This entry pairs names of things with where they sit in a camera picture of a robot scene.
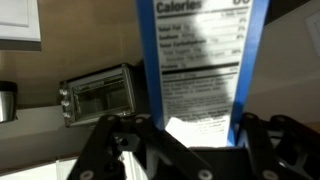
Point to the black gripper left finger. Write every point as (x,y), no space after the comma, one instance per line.
(103,143)

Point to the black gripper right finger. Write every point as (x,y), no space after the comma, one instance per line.
(263,150)

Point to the blue snack box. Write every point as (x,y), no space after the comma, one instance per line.
(200,66)

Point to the silver toaster oven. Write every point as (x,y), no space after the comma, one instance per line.
(100,96)

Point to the black electric kettle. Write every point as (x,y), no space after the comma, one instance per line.
(7,103)

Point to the white lower cabinet door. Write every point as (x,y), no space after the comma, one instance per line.
(18,20)

